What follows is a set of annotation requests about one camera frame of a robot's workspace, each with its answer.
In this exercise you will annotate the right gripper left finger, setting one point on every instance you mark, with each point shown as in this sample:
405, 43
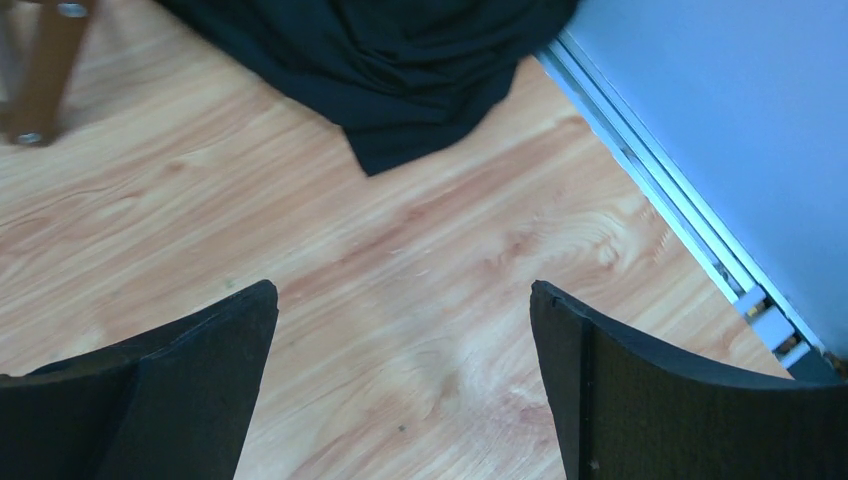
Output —
174, 402

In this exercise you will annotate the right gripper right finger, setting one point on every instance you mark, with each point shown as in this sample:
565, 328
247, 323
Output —
628, 405

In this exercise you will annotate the brown wooden wine rack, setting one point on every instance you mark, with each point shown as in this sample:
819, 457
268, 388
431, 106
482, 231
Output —
36, 77

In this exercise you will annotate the black cloth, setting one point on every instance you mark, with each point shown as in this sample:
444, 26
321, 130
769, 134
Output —
402, 79

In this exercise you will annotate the aluminium frame rail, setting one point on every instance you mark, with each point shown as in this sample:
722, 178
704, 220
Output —
733, 270

